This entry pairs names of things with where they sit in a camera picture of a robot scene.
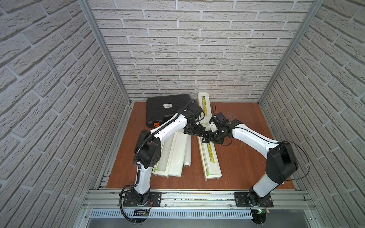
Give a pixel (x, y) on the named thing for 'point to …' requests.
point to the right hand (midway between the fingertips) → (208, 140)
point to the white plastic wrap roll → (187, 162)
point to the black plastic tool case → (160, 109)
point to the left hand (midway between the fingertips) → (201, 133)
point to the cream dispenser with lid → (171, 156)
